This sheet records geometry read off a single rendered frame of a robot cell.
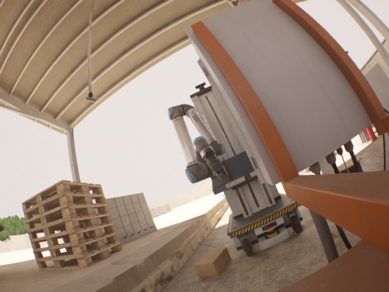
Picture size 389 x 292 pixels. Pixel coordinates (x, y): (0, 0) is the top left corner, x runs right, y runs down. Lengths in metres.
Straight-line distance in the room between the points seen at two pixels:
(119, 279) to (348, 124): 1.49
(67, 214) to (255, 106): 2.03
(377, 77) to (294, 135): 3.29
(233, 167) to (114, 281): 1.42
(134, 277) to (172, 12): 5.15
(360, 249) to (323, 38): 0.55
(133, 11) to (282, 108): 4.56
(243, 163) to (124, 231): 2.45
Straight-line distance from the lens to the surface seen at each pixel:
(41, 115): 6.82
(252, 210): 1.81
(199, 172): 1.51
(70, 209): 2.11
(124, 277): 1.45
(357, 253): 0.15
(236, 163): 1.70
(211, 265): 1.54
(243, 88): 0.44
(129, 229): 3.42
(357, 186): 0.16
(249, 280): 1.33
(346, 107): 0.55
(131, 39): 5.11
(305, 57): 0.58
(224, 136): 1.84
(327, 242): 0.33
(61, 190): 2.18
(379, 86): 3.67
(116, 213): 3.33
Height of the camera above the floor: 0.70
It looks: 16 degrees up
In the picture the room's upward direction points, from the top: 23 degrees counter-clockwise
